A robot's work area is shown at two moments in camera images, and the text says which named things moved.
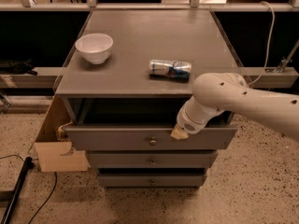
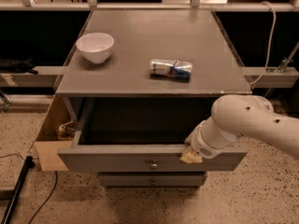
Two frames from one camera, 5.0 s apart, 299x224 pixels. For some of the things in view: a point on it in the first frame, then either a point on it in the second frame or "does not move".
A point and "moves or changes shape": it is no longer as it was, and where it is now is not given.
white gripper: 186,122 → 200,144
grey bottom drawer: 152,179 does not move
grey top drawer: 135,123 moves or changes shape
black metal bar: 28,163 does not move
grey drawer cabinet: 128,76 does not move
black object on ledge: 9,67 does not move
